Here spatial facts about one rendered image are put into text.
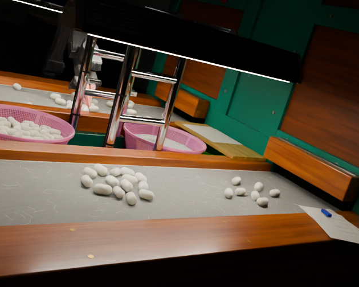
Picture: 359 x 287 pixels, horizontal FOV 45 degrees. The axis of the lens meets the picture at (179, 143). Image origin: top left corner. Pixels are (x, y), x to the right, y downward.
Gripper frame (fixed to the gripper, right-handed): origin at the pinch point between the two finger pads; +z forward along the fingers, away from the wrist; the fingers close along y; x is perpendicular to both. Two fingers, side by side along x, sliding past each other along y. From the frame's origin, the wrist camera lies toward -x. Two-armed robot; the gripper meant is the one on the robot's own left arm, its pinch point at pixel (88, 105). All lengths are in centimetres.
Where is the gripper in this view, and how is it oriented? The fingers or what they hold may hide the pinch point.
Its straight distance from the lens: 152.5
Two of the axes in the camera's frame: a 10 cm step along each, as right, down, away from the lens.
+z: 2.4, 8.8, -4.2
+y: 8.0, 0.7, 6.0
